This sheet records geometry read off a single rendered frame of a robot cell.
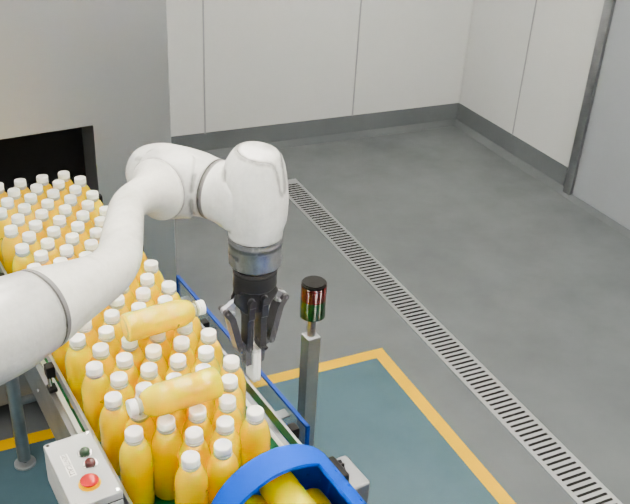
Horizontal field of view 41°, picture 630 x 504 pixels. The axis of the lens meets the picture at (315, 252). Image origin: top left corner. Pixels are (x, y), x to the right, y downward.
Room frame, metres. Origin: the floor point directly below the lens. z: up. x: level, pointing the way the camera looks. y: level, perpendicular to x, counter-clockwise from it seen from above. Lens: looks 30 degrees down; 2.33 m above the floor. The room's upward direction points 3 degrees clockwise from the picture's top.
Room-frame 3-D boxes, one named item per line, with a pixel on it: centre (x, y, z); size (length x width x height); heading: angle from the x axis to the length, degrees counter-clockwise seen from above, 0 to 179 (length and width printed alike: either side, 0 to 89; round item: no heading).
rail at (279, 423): (2.07, 0.40, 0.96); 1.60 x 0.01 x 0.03; 33
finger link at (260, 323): (1.21, 0.09, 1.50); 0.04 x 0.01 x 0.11; 33
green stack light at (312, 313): (1.74, 0.00, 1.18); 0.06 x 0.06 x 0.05
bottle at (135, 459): (1.34, 0.36, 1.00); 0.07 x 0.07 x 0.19
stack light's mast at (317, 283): (1.74, 0.00, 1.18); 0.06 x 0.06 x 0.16
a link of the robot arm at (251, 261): (1.20, 0.10, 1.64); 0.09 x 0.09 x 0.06
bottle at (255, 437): (1.43, 0.11, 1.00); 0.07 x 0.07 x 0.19
